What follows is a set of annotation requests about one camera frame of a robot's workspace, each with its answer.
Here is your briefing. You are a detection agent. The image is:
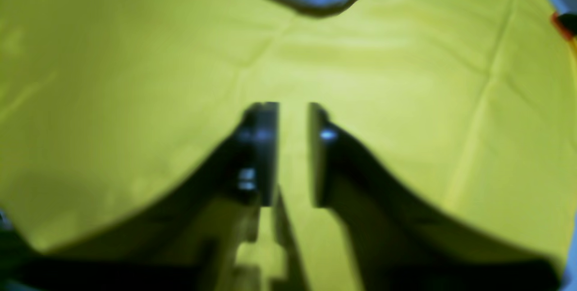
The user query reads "red and black clamp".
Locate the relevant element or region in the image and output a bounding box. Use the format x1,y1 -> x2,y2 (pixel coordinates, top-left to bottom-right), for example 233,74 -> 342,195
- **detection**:
551,12 -> 577,40

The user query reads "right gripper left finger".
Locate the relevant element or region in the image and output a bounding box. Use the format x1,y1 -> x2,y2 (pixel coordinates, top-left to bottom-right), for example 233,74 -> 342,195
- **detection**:
18,102 -> 279,291

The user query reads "yellow table cloth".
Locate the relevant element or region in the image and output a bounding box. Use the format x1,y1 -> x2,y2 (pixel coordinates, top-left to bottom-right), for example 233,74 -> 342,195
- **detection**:
0,0 -> 576,291

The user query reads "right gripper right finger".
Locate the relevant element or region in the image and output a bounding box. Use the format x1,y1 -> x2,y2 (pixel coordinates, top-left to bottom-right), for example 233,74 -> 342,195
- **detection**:
308,103 -> 561,291

